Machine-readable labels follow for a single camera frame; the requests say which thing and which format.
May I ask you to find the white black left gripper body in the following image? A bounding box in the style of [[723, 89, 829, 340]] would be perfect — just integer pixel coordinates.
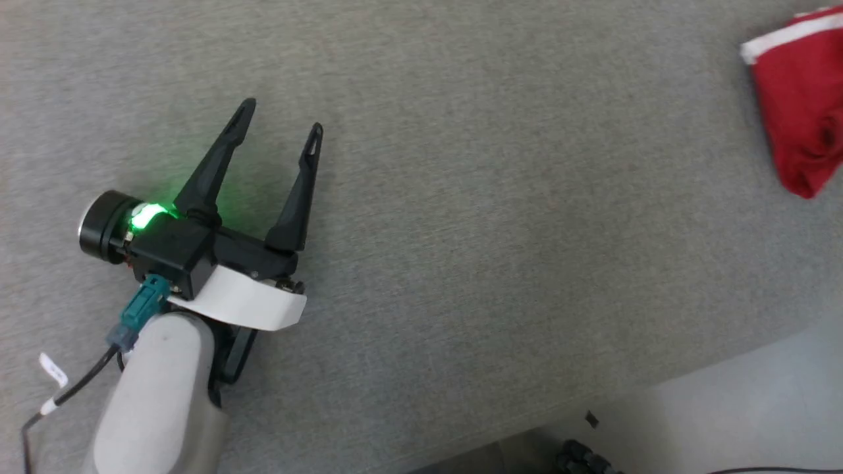
[[166, 227, 308, 332]]

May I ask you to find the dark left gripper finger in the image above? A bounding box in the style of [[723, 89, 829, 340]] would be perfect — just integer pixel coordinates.
[[172, 97, 258, 223], [264, 122, 325, 253]]

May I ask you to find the red garment with white trim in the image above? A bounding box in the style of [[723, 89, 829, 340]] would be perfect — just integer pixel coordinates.
[[739, 7, 843, 200]]

